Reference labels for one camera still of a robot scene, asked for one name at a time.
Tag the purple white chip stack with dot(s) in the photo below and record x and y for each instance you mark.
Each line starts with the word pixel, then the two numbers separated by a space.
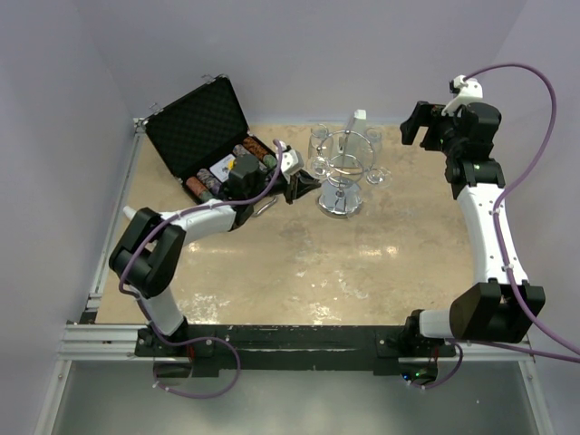
pixel 212 183

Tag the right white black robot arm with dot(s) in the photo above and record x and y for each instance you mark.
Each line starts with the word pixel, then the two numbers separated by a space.
pixel 499 305

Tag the brown orange chip stack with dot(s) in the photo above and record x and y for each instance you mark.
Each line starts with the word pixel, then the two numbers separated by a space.
pixel 254 147

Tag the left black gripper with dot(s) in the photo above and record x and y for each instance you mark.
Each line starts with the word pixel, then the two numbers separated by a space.
pixel 300 184

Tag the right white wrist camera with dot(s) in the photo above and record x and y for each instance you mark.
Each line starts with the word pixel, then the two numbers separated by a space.
pixel 465 91

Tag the white grey handheld tool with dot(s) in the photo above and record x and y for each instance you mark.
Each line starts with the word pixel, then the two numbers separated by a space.
pixel 129 212

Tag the red brown chip stack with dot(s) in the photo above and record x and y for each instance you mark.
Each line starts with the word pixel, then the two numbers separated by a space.
pixel 197 188

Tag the green chip stack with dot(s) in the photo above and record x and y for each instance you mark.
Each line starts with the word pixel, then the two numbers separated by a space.
pixel 270 161

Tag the clear wine glass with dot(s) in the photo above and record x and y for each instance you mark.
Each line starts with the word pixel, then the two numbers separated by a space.
pixel 319 167
pixel 379 177

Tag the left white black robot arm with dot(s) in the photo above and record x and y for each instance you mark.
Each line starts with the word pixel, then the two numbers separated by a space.
pixel 146 257

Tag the white playing card box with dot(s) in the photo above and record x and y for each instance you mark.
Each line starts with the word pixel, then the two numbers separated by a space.
pixel 221 168

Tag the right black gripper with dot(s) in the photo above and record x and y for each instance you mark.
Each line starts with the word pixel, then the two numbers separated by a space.
pixel 426 115

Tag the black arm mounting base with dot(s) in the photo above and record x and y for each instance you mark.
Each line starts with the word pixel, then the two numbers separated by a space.
pixel 367 348

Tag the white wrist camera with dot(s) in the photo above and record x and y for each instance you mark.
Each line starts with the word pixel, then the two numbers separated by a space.
pixel 292 160
pixel 465 91

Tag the back right hanging wine glass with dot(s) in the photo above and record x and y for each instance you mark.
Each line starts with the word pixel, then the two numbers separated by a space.
pixel 374 136

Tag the hanging wine glass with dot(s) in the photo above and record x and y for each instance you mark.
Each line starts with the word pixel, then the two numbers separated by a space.
pixel 321 142
pixel 374 136

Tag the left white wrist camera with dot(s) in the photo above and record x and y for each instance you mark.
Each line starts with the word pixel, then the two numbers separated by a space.
pixel 292 160

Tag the back left hanging wine glass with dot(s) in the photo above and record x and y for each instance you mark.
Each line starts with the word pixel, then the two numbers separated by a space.
pixel 321 142

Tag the chrome wine glass rack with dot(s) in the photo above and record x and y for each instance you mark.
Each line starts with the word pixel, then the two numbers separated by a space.
pixel 341 192

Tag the grey purple chip stack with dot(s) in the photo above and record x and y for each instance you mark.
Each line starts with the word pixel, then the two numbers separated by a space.
pixel 240 150

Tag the black poker chip case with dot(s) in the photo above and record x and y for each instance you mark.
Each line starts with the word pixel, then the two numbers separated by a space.
pixel 201 128

